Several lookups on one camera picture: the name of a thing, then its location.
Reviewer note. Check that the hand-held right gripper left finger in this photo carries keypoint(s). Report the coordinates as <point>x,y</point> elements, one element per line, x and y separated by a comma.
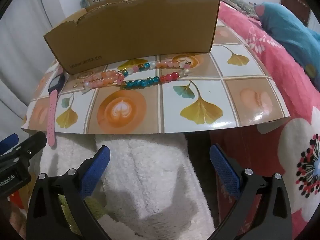
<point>96,167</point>

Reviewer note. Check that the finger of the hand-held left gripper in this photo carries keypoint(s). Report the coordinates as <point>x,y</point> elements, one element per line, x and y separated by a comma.
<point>30,145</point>
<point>8,141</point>

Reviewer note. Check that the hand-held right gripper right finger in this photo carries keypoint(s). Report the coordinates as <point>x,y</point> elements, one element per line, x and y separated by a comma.
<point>225,170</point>

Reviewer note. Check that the brown cardboard box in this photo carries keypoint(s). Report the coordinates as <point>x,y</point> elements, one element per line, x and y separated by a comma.
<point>137,30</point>

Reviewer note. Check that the white fluffy towel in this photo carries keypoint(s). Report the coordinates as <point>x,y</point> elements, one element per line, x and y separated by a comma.
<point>155,180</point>

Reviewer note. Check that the leaf and coffee patterned mat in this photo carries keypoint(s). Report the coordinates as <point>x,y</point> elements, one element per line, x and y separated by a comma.
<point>200,110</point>

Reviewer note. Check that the white curtain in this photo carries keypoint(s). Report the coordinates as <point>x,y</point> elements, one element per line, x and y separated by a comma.
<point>30,42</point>

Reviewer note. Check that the pink floral blanket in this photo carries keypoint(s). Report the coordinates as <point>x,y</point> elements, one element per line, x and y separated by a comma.
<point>275,67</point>

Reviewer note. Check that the blue plush pillow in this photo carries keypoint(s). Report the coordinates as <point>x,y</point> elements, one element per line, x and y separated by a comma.
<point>287,27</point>

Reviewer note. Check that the grey knitted cloth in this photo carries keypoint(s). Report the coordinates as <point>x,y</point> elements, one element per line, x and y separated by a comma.
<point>237,3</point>

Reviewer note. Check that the dark brown cabinet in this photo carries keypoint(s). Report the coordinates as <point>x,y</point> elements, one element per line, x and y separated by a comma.
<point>295,2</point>

